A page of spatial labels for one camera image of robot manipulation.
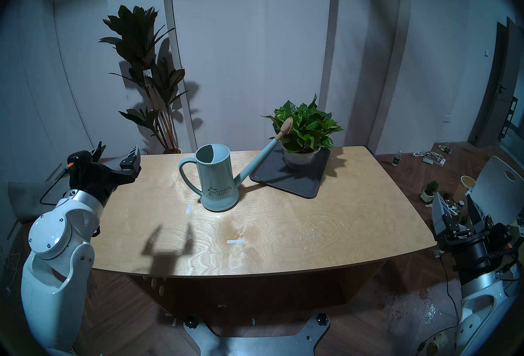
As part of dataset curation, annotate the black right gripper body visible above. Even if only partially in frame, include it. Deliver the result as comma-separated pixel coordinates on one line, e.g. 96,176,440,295
434,227,503,285

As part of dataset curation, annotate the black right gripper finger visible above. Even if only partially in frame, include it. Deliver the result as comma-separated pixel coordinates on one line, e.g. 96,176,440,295
432,192,456,237
468,194,494,233

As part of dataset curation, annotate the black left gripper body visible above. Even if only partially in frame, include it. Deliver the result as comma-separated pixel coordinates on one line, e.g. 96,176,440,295
69,160,142,208

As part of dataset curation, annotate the light blue watering can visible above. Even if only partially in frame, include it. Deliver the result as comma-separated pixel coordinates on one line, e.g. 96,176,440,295
178,117,294,212

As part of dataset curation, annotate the small potted floor plant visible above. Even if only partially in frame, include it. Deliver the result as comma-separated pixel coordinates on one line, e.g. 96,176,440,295
420,180,440,202

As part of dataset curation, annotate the tall dark leafy floor plant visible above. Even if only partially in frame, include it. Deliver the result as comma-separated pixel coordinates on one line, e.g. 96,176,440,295
98,5,189,154

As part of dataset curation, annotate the green potted pothos plant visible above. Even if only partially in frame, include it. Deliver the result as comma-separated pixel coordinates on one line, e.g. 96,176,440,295
262,94,344,169

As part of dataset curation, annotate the white chair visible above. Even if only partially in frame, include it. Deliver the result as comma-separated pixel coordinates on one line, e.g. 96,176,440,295
467,156,524,225

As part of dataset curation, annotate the yellow cup on floor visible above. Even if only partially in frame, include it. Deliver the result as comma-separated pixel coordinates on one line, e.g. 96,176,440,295
461,175,477,201

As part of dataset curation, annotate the pile of small floor clutter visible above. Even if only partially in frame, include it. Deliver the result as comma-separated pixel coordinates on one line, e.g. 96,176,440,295
422,150,446,166

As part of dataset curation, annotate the small tan floor item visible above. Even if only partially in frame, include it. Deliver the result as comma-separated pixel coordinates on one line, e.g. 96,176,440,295
426,333,447,354

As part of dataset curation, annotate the black metal rack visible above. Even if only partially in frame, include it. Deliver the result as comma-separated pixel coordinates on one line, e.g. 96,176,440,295
499,97,518,141

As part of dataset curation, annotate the dark door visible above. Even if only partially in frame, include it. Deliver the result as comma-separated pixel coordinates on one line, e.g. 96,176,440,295
468,17,518,148

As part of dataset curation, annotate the dark grey tray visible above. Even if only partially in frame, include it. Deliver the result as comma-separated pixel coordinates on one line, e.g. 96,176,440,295
249,142,331,199

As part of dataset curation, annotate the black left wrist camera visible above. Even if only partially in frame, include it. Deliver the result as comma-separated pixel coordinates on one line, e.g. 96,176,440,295
65,150,93,175

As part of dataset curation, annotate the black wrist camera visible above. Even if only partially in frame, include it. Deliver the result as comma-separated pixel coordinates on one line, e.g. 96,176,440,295
65,150,93,175
491,222,515,251

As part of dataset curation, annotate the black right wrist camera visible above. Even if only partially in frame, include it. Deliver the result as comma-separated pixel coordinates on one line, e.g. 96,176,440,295
491,222,515,251

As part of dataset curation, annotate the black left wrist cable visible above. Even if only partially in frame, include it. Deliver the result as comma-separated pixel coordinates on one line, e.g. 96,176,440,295
40,173,70,206

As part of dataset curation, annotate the black floor cable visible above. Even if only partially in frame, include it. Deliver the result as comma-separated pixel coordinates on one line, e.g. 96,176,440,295
418,261,461,351

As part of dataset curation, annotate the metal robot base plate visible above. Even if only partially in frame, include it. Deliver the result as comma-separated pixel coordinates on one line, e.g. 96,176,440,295
183,312,330,356

